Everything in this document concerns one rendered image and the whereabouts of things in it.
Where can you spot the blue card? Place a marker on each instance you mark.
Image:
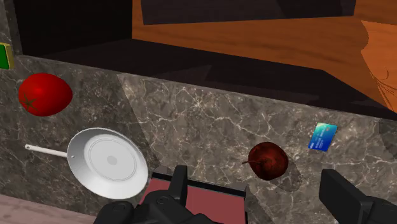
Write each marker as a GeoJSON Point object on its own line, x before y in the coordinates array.
{"type": "Point", "coordinates": [322, 137]}

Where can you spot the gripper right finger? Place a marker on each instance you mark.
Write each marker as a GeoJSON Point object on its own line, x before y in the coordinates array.
{"type": "Point", "coordinates": [344, 194]}

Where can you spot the red flat box black rim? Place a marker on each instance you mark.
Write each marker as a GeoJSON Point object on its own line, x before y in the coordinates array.
{"type": "Point", "coordinates": [214, 203]}

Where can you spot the white frying pan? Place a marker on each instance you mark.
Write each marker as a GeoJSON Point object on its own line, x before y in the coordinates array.
{"type": "Point", "coordinates": [108, 161]}

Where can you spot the red tomato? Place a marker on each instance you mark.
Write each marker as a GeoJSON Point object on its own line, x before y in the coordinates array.
{"type": "Point", "coordinates": [46, 93]}

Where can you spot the green block with yellow edge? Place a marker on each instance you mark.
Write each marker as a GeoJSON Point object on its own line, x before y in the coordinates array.
{"type": "Point", "coordinates": [4, 56]}

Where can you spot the dark red apple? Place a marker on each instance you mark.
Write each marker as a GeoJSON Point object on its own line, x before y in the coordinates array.
{"type": "Point", "coordinates": [269, 161]}

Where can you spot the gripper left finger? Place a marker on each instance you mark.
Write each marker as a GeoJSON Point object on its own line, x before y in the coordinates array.
{"type": "Point", "coordinates": [179, 183]}

